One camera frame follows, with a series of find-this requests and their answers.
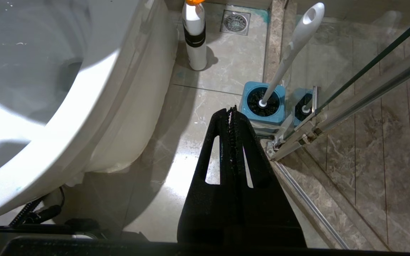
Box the white cleaner bottle orange cap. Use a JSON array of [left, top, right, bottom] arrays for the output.
[[182, 0, 208, 71]]

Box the white toilet brush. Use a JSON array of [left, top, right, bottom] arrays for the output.
[[258, 2, 325, 108]]

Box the black cable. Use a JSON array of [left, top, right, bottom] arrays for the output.
[[9, 187, 65, 226]]

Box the metal floor drain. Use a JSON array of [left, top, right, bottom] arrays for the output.
[[220, 9, 251, 35]]

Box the white toilet bowl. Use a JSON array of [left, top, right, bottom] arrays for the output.
[[0, 0, 179, 224]]

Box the blue toilet brush holder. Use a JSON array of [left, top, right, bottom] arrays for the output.
[[240, 81, 286, 125]]

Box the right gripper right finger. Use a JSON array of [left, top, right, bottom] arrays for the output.
[[229, 105, 307, 248]]

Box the glass shower door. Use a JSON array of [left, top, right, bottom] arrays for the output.
[[280, 7, 410, 253], [266, 50, 410, 161]]

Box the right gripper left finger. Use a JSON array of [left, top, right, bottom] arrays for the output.
[[177, 108, 235, 247]]

